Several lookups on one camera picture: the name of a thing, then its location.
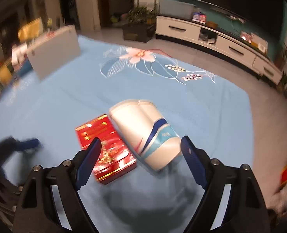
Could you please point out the white carton box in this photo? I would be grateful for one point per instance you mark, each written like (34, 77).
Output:
(261, 44)

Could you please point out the small potted plant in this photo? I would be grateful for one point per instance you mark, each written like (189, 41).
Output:
(283, 81)

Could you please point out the yellow bag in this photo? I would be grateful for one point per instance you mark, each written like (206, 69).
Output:
(30, 30)

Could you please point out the tall potted plant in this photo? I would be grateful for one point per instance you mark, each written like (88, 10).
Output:
(284, 55)

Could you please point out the white TV cabinet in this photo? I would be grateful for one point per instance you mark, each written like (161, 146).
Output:
(221, 46)

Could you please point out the blue floral cloth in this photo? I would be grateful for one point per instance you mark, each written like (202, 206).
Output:
(158, 89)

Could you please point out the translucent blue container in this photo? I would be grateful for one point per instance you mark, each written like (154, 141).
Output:
(176, 8)

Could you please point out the red printed box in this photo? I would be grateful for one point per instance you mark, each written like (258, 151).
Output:
(104, 148)

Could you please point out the green plants in black planter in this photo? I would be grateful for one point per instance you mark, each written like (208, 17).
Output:
(138, 29)

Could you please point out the pink box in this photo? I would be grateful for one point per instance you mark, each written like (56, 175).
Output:
(246, 36)

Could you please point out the small blue and white box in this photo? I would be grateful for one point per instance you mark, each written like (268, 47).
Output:
(199, 17)

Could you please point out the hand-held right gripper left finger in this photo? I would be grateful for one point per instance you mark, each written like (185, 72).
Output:
(90, 160)

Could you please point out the white blue-striped paper cup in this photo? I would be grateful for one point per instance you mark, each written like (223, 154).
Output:
(143, 131)

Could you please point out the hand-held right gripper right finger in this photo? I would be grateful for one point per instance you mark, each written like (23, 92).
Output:
(191, 160)

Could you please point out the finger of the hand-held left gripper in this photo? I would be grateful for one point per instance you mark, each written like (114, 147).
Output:
(28, 143)

